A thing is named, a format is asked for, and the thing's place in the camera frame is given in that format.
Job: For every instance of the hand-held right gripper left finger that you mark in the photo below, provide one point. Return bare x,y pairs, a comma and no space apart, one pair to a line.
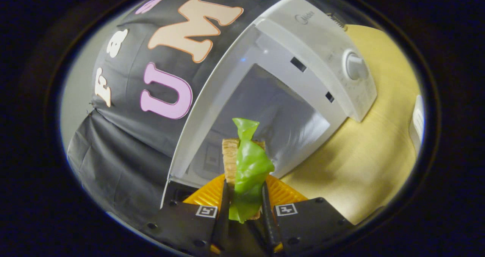
224,215

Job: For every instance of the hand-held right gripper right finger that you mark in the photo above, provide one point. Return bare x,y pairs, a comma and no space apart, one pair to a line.
267,215

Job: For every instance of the green lettuce leaf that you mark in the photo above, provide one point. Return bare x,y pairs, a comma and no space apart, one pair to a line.
250,166

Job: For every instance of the white microwave oven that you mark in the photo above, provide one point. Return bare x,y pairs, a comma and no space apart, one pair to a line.
314,33

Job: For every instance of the black backdrop cloth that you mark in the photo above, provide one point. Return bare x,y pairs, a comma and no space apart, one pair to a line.
125,154

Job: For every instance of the white plastic tray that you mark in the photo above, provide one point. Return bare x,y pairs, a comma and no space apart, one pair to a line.
416,124

